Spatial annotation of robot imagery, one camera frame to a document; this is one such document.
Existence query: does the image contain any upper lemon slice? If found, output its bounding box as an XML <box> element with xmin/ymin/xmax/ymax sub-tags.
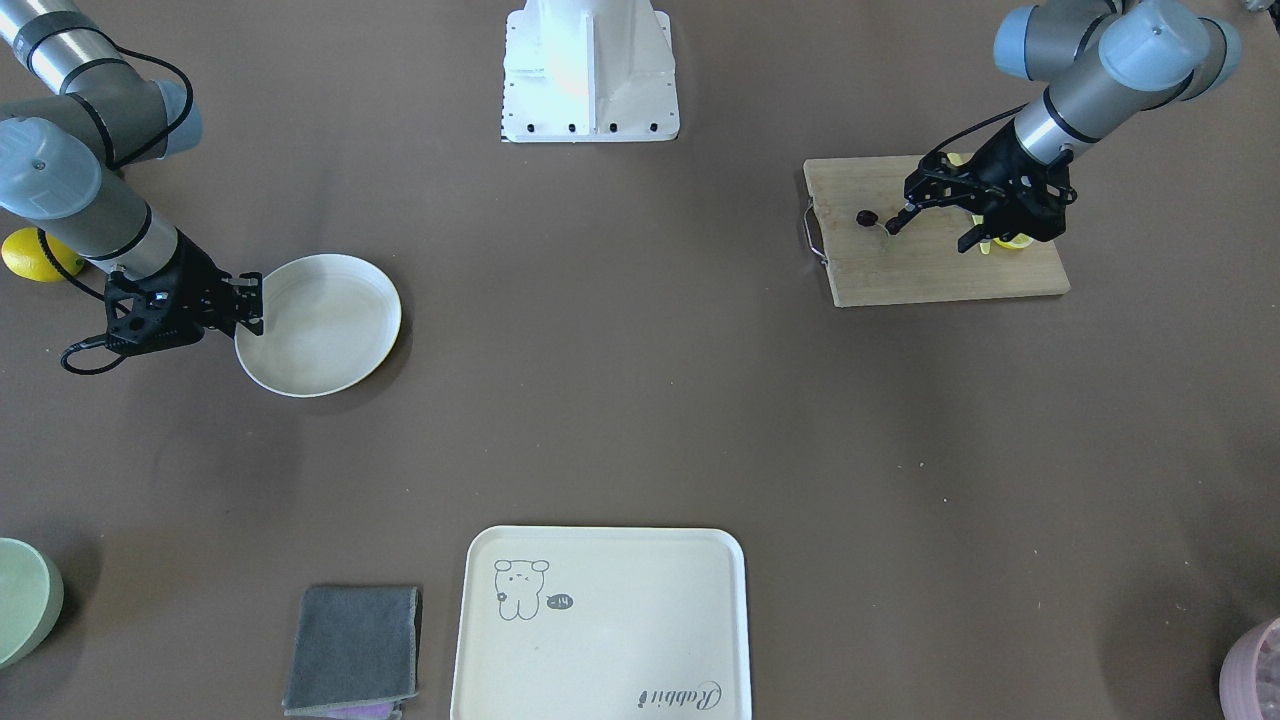
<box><xmin>995</xmin><ymin>233</ymin><xmax>1036</xmax><ymax>250</ymax></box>

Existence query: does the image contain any cream round plate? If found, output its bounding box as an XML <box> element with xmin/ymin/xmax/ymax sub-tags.
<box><xmin>236</xmin><ymin>252</ymin><xmax>402</xmax><ymax>398</ymax></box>

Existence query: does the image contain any wooden cutting board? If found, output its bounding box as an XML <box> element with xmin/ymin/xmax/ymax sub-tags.
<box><xmin>803</xmin><ymin>156</ymin><xmax>1071</xmax><ymax>307</ymax></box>

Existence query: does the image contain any cream rabbit tray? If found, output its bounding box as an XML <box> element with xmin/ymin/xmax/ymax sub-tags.
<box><xmin>451</xmin><ymin>525</ymin><xmax>753</xmax><ymax>719</ymax></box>

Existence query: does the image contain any dark red cherry pair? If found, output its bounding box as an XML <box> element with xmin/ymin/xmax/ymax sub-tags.
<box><xmin>855</xmin><ymin>209</ymin><xmax>895</xmax><ymax>236</ymax></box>

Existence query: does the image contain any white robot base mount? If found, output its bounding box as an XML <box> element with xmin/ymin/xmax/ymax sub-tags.
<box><xmin>500</xmin><ymin>1</ymin><xmax>681</xmax><ymax>143</ymax></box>

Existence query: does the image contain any black gripper near plate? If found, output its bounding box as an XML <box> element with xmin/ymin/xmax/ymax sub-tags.
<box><xmin>105</xmin><ymin>233</ymin><xmax>265</xmax><ymax>357</ymax></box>

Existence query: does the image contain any grey robot arm with cherry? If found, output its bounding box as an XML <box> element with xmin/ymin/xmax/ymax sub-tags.
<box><xmin>884</xmin><ymin>1</ymin><xmax>1243</xmax><ymax>252</ymax></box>

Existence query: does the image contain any yellow plastic knife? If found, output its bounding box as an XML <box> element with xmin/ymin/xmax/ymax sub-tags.
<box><xmin>947</xmin><ymin>152</ymin><xmax>993</xmax><ymax>255</ymax></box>

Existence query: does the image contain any black gripper over board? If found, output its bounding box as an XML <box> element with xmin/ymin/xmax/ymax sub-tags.
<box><xmin>884</xmin><ymin>126</ymin><xmax>1076</xmax><ymax>254</ymax></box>

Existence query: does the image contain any grey folded cloth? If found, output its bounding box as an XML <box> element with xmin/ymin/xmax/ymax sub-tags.
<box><xmin>282</xmin><ymin>585</ymin><xmax>420</xmax><ymax>719</ymax></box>

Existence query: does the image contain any grey robot arm near plate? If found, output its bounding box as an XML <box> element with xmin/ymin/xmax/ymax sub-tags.
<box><xmin>1</xmin><ymin>1</ymin><xmax>265</xmax><ymax>359</ymax></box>

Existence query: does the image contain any upper whole lemon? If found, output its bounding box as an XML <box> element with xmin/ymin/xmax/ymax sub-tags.
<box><xmin>3</xmin><ymin>227</ymin><xmax>86</xmax><ymax>283</ymax></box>

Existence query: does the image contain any green bowl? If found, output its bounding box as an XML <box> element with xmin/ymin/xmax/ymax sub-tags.
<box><xmin>1</xmin><ymin>538</ymin><xmax>64</xmax><ymax>669</ymax></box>

